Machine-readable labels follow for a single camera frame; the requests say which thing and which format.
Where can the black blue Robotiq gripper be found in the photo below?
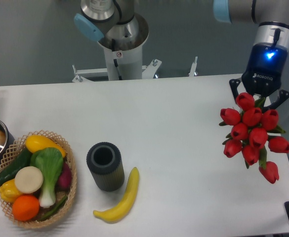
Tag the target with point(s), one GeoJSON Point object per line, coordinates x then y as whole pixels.
{"type": "Point", "coordinates": [263, 74]}

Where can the red tulip bouquet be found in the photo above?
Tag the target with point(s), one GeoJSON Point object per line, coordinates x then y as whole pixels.
{"type": "Point", "coordinates": [252, 132]}

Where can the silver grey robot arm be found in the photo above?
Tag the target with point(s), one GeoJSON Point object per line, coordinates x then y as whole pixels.
{"type": "Point", "coordinates": [272, 16]}

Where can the dark grey ribbed vase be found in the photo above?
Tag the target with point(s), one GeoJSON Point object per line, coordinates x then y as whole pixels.
{"type": "Point", "coordinates": [104, 162]}

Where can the yellow banana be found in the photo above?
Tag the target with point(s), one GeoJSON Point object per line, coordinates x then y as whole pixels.
{"type": "Point", "coordinates": [119, 211]}

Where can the purple red onion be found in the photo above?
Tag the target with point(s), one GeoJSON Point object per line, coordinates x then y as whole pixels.
{"type": "Point", "coordinates": [64, 180]}

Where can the green bok choy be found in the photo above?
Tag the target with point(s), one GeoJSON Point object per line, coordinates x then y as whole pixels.
{"type": "Point", "coordinates": [49, 161]}

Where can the yellow squash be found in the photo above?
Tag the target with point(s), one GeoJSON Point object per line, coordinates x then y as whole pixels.
{"type": "Point", "coordinates": [36, 143]}

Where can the green chili pepper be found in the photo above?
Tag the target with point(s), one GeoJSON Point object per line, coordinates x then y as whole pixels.
{"type": "Point", "coordinates": [54, 210]}

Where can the woven wicker basket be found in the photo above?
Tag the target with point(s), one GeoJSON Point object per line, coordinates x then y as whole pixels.
{"type": "Point", "coordinates": [67, 196]}

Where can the green cucumber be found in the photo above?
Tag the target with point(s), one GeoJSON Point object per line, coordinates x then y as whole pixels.
{"type": "Point", "coordinates": [21, 161]}

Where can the orange fruit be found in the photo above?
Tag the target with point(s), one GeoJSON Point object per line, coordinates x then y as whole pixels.
{"type": "Point", "coordinates": [25, 207]}

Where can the yellow bell pepper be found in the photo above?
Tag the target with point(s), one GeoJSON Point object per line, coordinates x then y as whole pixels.
{"type": "Point", "coordinates": [9, 191]}

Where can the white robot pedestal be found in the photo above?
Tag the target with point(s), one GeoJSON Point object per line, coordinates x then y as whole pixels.
{"type": "Point", "coordinates": [122, 47]}

